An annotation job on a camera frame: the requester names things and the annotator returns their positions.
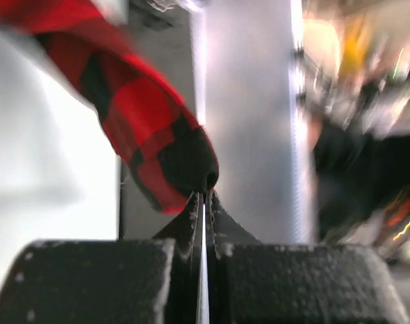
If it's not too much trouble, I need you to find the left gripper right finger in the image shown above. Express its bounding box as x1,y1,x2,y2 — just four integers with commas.
204,190,260,259

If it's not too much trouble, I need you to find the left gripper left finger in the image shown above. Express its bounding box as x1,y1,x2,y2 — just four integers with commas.
152,193,204,260

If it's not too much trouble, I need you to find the red black plaid shirt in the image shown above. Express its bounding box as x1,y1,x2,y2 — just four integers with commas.
0,0,219,214

